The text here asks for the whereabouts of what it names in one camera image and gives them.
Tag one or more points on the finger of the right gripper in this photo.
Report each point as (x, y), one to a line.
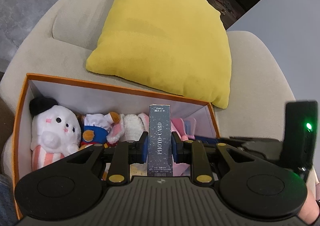
(212, 142)

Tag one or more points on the blue jeans leg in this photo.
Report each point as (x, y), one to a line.
(7, 210)

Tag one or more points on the dark grey photo card box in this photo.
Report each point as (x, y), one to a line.
(159, 149)

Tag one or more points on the bear plush blue outfit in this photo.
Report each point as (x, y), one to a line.
(97, 129)

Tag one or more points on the yellow pillow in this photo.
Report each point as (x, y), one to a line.
(176, 46)

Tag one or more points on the orange cardboard box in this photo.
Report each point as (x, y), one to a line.
(56, 183)

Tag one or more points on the pink white knitted toy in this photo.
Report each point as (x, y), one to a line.
(130, 128)

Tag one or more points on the person right hand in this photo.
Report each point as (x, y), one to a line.
(309, 213)

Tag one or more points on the white seal plush black hat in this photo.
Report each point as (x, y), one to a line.
(55, 132)

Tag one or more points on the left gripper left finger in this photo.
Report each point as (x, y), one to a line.
(122, 156)

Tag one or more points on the beige sofa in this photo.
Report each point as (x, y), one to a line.
(63, 39)

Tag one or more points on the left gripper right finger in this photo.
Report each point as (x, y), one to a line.
(199, 157)

